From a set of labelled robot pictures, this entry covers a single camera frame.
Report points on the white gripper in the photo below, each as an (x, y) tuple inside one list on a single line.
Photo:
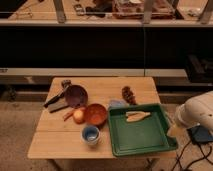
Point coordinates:
[(176, 130)]

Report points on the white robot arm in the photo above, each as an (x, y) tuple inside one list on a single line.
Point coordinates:
[(196, 110)]

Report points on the green plastic tray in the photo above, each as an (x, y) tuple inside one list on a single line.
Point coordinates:
[(140, 137)]

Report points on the cluttered tray on bench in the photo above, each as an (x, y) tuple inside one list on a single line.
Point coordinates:
[(134, 9)]

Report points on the black power adapter box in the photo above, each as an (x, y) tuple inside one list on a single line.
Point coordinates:
[(200, 135)]

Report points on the light blue sponge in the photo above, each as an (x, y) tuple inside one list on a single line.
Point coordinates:
[(117, 103)]

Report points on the black box on shelf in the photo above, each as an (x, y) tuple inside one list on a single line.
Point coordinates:
[(199, 70)]

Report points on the orange wooden bowl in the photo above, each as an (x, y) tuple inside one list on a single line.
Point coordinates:
[(95, 114)]

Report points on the blue white cup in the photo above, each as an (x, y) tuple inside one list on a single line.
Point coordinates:
[(91, 135)]

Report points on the wooden table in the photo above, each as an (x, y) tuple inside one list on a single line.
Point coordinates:
[(55, 138)]

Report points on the dark purple plate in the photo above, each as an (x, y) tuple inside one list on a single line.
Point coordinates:
[(76, 96)]

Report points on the grey cleaver blade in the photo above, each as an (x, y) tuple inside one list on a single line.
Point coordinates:
[(59, 105)]

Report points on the small grey metal object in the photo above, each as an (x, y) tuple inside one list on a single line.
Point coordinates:
[(65, 83)]

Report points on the black remote on bench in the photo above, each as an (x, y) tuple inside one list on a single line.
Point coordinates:
[(79, 9)]

